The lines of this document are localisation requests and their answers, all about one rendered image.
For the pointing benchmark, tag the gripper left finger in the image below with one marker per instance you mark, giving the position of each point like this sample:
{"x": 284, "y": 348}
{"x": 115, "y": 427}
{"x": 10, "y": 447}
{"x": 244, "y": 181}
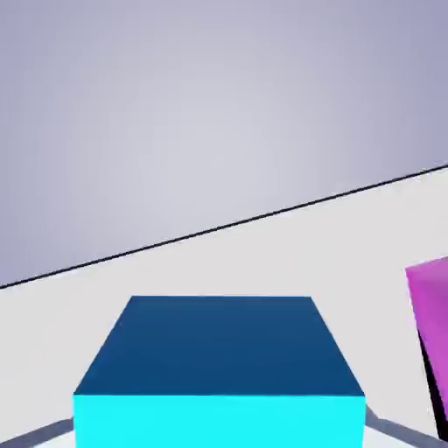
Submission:
{"x": 42, "y": 439}

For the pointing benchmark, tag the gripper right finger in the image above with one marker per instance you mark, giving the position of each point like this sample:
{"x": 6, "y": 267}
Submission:
{"x": 395, "y": 435}

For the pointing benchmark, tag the small cyan cube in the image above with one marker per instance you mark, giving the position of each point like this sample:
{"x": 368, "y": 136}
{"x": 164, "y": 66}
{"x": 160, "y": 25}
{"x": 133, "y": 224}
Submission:
{"x": 218, "y": 385}

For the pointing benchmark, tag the large magenta box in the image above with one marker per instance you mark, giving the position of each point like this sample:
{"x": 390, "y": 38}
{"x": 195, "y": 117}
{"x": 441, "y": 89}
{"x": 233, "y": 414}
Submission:
{"x": 432, "y": 315}

